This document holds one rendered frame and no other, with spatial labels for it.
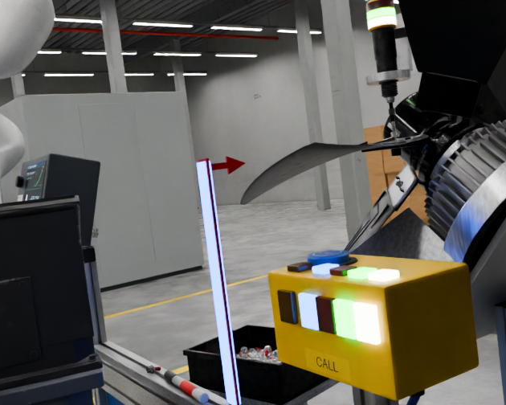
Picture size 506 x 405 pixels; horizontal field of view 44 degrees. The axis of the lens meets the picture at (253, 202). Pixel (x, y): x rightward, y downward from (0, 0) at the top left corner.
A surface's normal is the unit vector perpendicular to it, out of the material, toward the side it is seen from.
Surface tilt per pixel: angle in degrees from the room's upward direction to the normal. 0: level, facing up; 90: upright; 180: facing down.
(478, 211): 81
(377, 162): 90
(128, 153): 90
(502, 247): 130
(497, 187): 66
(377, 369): 90
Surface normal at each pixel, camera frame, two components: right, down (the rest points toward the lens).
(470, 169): -0.66, -0.29
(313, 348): -0.84, 0.13
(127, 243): 0.61, -0.04
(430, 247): -0.37, -0.48
